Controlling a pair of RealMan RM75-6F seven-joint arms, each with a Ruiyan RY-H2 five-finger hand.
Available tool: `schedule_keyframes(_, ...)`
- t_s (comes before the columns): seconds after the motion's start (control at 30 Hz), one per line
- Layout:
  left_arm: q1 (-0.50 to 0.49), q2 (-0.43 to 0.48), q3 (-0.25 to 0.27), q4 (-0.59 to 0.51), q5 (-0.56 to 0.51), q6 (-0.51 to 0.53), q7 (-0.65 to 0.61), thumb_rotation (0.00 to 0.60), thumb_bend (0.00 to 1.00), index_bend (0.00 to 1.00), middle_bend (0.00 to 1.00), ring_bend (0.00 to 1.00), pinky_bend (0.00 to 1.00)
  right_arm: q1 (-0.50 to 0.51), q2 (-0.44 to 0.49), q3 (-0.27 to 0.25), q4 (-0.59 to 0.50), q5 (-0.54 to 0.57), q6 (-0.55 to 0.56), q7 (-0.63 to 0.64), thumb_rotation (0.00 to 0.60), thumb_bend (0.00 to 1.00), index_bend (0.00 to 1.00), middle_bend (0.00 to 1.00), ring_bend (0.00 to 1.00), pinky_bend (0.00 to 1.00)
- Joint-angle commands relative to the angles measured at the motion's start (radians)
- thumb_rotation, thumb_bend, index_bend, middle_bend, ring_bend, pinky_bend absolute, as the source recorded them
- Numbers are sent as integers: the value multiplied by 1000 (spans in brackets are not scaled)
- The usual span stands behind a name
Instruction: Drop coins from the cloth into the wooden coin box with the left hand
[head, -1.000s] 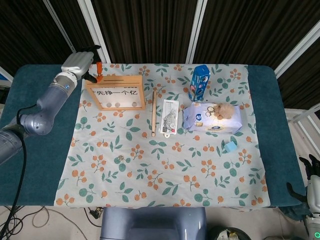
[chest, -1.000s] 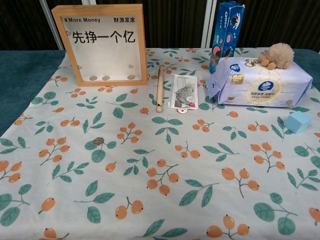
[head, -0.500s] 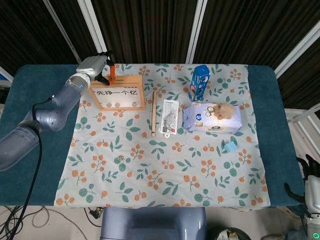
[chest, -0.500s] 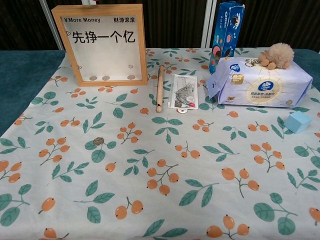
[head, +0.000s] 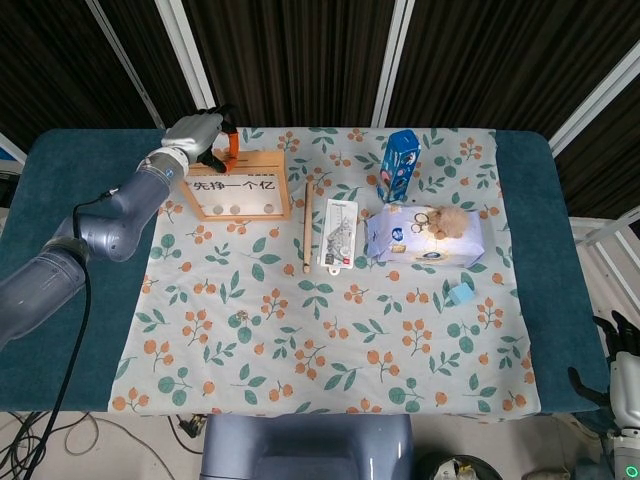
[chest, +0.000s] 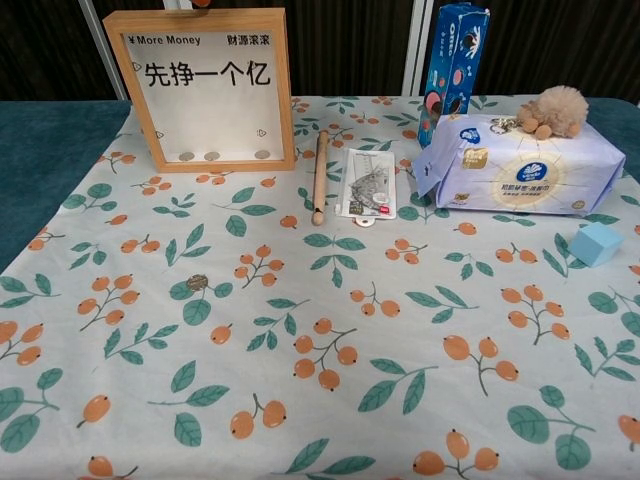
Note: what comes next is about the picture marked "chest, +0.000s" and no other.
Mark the blue Oreo cookie box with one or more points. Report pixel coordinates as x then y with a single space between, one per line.
452 65

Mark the teal table cover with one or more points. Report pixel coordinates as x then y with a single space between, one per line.
45 150

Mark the white tissue pack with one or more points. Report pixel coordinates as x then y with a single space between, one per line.
530 175

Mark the thin white partition post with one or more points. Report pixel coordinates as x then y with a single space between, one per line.
102 45

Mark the floral tablecloth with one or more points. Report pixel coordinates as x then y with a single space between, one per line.
320 350

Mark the clear pouch with cat card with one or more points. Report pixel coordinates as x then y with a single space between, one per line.
367 182

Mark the silver coin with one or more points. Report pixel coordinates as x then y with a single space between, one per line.
197 282
262 154
211 156
186 156

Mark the light blue foam cube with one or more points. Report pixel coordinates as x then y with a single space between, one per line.
595 245

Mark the wooden frame money box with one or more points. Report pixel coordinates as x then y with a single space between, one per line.
200 22

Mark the wide white partition post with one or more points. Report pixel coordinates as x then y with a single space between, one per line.
177 4
417 45

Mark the wooden stick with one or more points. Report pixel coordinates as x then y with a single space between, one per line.
320 175

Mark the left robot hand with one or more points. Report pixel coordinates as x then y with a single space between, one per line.
202 3

